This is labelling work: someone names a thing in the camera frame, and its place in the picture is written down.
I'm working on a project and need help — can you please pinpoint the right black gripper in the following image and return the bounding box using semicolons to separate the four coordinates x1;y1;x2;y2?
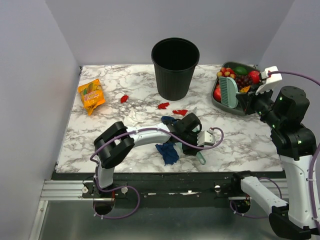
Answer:
237;82;283;128

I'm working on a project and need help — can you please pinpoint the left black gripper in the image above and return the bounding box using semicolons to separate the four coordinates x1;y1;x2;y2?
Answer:
179;131;204;157

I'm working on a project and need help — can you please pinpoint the green hand brush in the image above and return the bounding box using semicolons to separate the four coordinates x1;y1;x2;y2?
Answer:
218;76;239;109

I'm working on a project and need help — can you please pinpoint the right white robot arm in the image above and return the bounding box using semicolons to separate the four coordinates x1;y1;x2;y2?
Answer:
230;86;320;240

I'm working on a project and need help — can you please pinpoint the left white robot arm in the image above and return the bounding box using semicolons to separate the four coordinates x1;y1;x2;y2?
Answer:
93;113;202;198

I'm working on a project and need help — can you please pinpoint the dark grey fruit tray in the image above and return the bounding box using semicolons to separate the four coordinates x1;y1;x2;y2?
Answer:
211;61;260;117

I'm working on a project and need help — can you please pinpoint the orange spiky fruit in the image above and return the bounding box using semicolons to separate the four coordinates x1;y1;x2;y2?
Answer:
239;85;251;93

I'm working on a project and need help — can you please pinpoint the green plastic dustpan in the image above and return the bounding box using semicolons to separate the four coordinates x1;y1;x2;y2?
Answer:
173;142;206;165

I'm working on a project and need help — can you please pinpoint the purple grape bunch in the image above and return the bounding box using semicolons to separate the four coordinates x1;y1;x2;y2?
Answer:
235;75;253;90

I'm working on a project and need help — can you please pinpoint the red paper scrap right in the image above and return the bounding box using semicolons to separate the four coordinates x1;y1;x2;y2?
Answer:
172;109;188;116

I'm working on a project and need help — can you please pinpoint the red paper scrap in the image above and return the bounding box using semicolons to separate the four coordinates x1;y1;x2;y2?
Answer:
157;102;170;110
172;109;188;116
120;95;129;104

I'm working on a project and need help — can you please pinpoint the dark blue cloth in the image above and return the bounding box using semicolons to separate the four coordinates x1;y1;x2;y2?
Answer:
154;115;181;166

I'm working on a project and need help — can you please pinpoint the red apple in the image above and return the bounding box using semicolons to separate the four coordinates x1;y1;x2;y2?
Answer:
248;70;260;85

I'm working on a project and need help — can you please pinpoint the green lime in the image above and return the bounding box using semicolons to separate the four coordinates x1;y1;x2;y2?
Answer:
233;66;248;76

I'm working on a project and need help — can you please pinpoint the red yellow cherries cluster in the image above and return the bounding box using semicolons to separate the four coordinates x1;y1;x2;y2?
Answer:
216;67;237;80

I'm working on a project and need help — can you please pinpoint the red paper scrap middle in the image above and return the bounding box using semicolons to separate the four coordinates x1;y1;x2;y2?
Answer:
157;102;170;110

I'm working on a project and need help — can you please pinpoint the white crumpled tissue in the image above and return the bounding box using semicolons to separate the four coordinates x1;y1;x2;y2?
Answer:
123;109;139;127

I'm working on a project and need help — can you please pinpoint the red paper scrap left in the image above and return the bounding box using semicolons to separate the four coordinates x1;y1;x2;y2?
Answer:
120;95;129;104

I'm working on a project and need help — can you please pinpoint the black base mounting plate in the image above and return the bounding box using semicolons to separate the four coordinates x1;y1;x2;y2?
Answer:
51;172;250;210

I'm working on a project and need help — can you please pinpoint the black plastic trash bin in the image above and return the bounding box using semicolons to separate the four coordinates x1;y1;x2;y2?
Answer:
151;37;200;101

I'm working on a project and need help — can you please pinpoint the orange snack bag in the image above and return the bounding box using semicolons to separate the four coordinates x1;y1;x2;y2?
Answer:
77;79;106;116

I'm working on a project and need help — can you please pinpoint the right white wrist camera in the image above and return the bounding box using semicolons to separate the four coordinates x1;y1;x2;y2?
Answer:
255;66;283;95

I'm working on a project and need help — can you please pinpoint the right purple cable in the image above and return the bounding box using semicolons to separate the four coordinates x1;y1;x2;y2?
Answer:
229;70;320;226

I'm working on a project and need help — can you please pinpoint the purple cable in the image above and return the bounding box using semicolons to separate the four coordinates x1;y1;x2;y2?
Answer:
229;70;320;226
89;126;225;220

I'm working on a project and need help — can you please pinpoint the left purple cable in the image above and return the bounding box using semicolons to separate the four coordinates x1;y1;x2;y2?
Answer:
89;126;225;220

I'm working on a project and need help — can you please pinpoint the aluminium rail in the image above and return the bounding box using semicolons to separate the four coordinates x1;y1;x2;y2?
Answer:
40;180;93;201

